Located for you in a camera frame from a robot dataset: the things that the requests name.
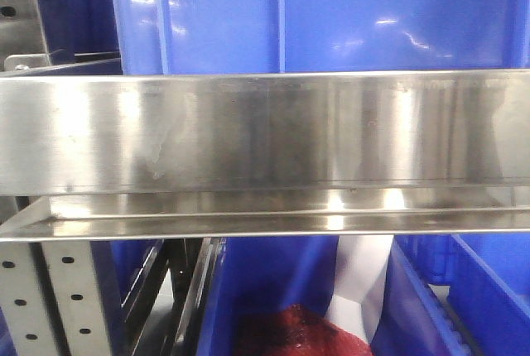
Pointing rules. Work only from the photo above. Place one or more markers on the stainless steel shelf beam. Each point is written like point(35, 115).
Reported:
point(110, 157)

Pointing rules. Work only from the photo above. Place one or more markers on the blue bin lower middle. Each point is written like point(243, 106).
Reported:
point(260, 275)

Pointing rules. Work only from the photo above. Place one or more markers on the large blue bin upper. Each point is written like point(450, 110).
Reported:
point(169, 37)

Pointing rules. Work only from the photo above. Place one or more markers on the red mesh bag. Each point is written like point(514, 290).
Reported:
point(294, 331)

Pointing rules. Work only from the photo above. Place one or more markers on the blue bin lower right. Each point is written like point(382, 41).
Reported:
point(489, 293)

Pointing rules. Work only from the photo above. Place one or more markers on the dark blue bin left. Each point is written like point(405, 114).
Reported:
point(77, 30)

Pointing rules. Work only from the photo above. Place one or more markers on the perforated steel shelf post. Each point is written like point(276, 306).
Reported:
point(61, 298)

